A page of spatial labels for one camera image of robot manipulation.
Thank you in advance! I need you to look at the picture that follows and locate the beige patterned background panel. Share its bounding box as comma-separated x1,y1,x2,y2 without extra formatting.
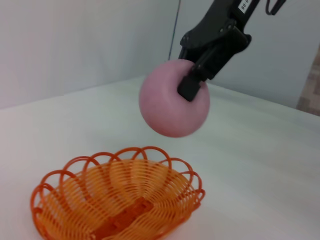
296,42,320,118

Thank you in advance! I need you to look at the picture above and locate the pink toy peach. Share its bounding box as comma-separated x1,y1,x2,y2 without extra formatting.
138,59,211,138

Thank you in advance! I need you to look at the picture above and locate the right wrist connector with cable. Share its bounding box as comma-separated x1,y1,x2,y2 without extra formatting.
264,0,285,16

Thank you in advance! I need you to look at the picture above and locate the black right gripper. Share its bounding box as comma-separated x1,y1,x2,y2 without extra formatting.
176,0,262,103

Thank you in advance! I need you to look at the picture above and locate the orange woven plastic basket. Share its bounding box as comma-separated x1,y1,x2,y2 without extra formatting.
29,146,206,240

